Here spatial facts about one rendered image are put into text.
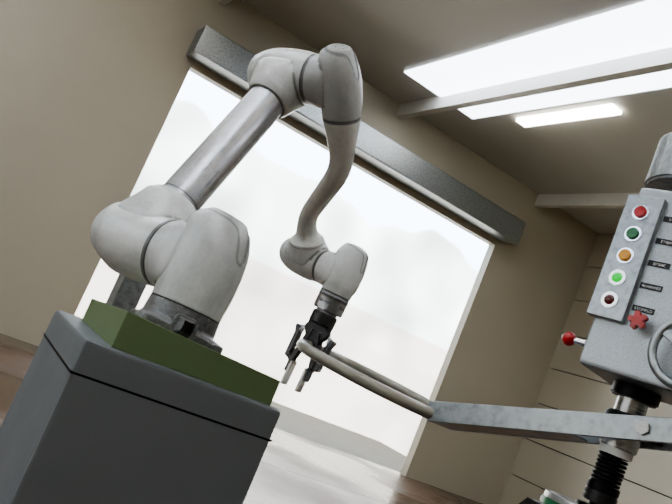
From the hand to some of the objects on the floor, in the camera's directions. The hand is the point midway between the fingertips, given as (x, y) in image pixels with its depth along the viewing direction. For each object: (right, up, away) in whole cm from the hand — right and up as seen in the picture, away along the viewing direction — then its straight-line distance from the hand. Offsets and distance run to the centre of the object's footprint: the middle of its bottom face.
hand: (295, 377), depth 208 cm
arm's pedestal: (-54, -59, -70) cm, 106 cm away
